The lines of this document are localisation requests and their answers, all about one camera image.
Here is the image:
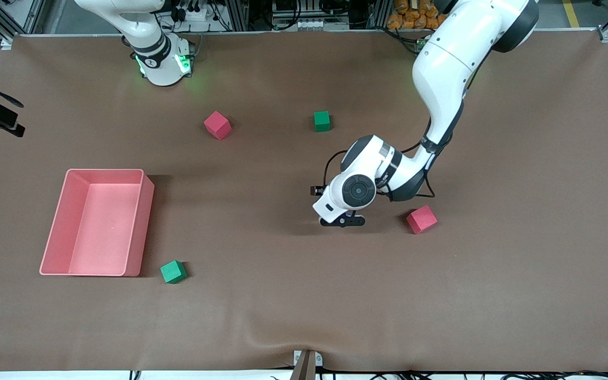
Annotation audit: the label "pink foam cube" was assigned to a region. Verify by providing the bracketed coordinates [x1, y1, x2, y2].
[406, 205, 439, 235]
[203, 111, 232, 141]

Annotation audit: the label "brown table mat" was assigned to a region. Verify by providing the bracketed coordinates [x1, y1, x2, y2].
[0, 31, 608, 373]

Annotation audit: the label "pink plastic tray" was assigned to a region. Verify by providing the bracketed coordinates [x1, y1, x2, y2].
[39, 168, 155, 277]

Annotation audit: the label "white power strip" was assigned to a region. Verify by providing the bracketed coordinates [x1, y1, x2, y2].
[292, 19, 337, 31]

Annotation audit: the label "orange toy pile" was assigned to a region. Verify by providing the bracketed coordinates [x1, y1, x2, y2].
[387, 0, 448, 31]

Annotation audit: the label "white socket block black plugs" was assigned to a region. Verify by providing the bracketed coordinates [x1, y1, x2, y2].
[175, 0, 215, 23]

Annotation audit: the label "black equipment box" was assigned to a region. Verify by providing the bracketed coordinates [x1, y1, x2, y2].
[272, 0, 318, 14]

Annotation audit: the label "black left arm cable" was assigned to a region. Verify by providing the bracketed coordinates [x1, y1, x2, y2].
[324, 119, 466, 204]

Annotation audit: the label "camera stand post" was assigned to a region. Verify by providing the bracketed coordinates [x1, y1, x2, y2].
[291, 349, 324, 380]

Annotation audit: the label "aluminium frame post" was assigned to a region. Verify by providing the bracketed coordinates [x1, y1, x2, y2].
[224, 0, 249, 31]
[367, 0, 389, 30]

